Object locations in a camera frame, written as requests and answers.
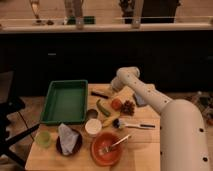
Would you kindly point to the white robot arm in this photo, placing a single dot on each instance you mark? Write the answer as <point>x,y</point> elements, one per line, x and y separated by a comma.
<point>183,142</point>

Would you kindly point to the orange tomato toy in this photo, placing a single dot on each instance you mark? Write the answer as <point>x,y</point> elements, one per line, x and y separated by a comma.
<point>116,104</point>

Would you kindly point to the dark grape bunch toy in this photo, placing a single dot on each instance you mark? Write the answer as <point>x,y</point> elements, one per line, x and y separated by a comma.
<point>128,108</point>

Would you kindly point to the small metal tin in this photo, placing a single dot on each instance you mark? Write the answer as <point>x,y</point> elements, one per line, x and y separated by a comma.
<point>91,114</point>

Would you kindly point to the blue grey sponge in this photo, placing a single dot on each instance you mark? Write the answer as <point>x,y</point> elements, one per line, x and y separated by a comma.
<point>139,101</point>

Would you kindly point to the white cup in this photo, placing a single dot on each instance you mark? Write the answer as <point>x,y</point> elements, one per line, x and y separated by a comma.
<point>93,127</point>

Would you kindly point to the green plastic tray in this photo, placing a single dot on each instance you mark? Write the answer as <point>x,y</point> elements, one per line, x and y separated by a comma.
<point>66,102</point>

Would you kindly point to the orange bowl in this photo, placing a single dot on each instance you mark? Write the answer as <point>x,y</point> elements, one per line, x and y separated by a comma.
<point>102,140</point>

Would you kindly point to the metal fork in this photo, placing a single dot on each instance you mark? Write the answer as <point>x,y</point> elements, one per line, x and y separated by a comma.
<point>115,144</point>

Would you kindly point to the grey crumpled cloth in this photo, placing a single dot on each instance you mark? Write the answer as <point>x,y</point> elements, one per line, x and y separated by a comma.
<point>68,139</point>

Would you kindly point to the green box on shelf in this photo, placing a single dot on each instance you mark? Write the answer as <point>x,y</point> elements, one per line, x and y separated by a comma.
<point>87,20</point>

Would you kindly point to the dark brown plate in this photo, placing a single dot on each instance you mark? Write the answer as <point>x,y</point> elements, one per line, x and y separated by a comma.
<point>76,148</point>

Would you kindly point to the light green cup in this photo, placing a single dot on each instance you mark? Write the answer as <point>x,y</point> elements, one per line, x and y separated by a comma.
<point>43,139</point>

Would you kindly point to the black chair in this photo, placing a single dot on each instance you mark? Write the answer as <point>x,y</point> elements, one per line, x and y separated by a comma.
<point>10,104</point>

